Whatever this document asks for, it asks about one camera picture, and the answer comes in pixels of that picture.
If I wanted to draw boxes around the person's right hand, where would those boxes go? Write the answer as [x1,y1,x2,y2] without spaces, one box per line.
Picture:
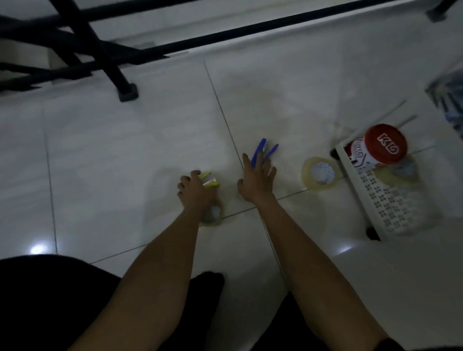
[237,152,278,207]

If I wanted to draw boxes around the person's left hand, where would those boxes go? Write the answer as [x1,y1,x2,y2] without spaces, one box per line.
[176,170,219,212]

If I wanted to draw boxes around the yellow stapler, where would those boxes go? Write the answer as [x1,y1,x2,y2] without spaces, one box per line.
[199,171,220,189]

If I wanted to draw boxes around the blue stapler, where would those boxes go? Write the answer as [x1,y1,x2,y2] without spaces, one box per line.
[251,138,280,169]

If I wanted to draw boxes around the white small cart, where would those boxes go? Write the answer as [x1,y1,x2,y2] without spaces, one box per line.
[329,61,463,242]

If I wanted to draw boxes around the person's right forearm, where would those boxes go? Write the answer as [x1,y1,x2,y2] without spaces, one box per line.
[256,201,390,351]

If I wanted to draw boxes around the person's left forearm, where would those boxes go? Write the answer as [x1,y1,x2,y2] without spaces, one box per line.
[68,208,205,351]

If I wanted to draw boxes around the person's black left sock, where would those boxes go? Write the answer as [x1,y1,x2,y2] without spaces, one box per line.
[163,271,225,351]

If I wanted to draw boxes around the person's black trousers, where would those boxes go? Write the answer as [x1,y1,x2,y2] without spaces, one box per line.
[0,254,328,351]

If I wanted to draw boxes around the black metal railing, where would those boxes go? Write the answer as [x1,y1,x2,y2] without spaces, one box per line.
[0,0,460,103]

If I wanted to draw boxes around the red lidded round can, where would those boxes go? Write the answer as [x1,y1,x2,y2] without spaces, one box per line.
[344,123,409,170]

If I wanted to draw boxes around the clear bag of pens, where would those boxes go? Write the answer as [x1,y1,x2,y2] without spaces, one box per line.
[425,68,463,140]

